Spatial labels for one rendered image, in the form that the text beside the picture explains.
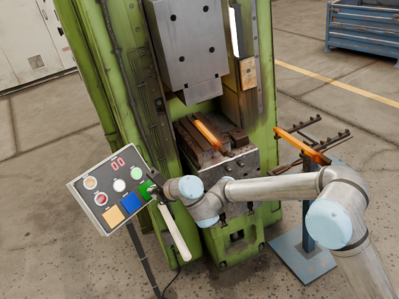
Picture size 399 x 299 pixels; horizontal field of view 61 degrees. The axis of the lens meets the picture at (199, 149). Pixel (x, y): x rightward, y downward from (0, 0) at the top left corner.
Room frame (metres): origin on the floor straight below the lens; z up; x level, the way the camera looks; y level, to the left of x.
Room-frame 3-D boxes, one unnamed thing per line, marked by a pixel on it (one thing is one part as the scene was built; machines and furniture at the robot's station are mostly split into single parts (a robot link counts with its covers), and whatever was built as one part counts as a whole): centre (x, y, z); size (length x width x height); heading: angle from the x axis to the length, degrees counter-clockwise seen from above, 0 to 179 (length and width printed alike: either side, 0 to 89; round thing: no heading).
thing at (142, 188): (1.24, 0.28, 1.01); 0.07 x 0.05 x 0.07; 131
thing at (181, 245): (1.32, 0.23, 0.62); 0.44 x 0.05 x 0.05; 16
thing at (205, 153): (1.71, -0.02, 0.96); 0.42 x 0.20 x 0.09; 16
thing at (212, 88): (1.71, -0.02, 1.32); 0.42 x 0.20 x 0.10; 16
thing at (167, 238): (1.52, 0.30, 0.36); 0.09 x 0.07 x 0.12; 106
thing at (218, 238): (1.73, -0.07, 0.23); 0.55 x 0.37 x 0.47; 16
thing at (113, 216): (1.11, 0.43, 1.01); 0.07 x 0.05 x 0.07; 131
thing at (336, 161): (1.47, -0.60, 0.71); 0.40 x 0.30 x 0.02; 110
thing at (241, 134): (1.61, -0.23, 0.95); 0.12 x 0.08 x 0.06; 16
